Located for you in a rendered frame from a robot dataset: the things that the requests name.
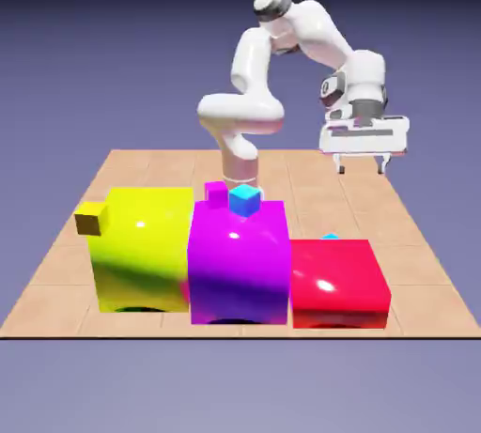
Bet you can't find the large red box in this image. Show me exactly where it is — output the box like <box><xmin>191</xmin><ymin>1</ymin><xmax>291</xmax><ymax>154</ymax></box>
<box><xmin>289</xmin><ymin>239</ymin><xmax>393</xmax><ymax>330</ymax></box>

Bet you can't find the small magenta cube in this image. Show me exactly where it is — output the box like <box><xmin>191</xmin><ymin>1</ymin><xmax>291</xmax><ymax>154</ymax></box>
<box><xmin>204</xmin><ymin>180</ymin><xmax>230</xmax><ymax>210</ymax></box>

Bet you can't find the large magenta box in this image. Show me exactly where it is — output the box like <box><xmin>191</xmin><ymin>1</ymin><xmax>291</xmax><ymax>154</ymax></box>
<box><xmin>186</xmin><ymin>199</ymin><xmax>293</xmax><ymax>326</ymax></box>

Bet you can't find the small yellow cube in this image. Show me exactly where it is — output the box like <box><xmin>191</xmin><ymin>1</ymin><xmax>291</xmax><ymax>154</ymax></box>
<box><xmin>73</xmin><ymin>201</ymin><xmax>109</xmax><ymax>238</ymax></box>

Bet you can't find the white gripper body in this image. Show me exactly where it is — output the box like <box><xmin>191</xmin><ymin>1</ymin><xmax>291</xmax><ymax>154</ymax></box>
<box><xmin>318</xmin><ymin>115</ymin><xmax>411</xmax><ymax>158</ymax></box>

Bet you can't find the small blue cube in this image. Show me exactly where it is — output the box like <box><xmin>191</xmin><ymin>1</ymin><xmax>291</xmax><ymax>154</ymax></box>
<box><xmin>227</xmin><ymin>183</ymin><xmax>263</xmax><ymax>219</ymax></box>

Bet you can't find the large yellow box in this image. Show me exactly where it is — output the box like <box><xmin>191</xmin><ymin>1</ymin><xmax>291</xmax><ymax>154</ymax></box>
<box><xmin>86</xmin><ymin>187</ymin><xmax>194</xmax><ymax>314</ymax></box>

